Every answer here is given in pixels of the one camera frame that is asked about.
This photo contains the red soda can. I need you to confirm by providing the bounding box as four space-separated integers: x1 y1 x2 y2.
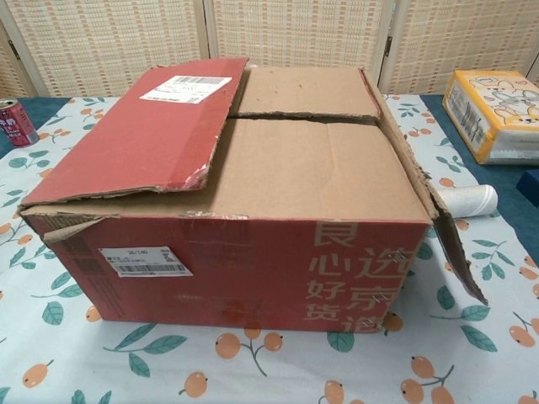
0 97 40 147

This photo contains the dark blue rectangular box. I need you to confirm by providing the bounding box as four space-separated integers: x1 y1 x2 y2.
515 170 539 207

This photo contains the bamboo folding screen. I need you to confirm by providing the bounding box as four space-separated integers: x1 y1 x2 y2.
0 0 539 100

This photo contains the floral print tablecloth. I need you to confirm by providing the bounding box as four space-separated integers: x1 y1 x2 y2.
0 94 539 404

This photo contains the orange corgi tissue pack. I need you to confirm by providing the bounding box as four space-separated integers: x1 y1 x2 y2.
441 69 539 166

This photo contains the red cardboard box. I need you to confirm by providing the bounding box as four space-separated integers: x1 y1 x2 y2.
16 56 489 333

